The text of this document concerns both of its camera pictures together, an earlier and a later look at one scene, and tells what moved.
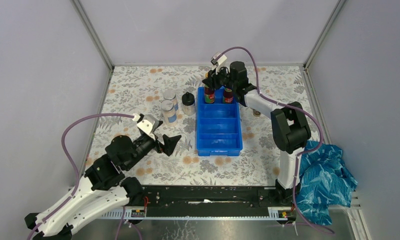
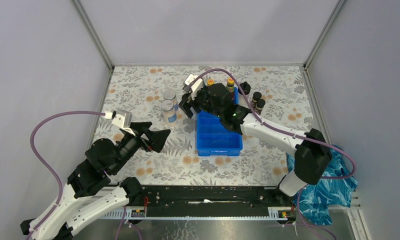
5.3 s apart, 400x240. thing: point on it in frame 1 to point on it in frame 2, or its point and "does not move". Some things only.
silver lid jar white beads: [169, 114] does not move
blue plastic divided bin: [219, 125] does not move
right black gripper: [212, 80] to [186, 109]
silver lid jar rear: [170, 94] does not move
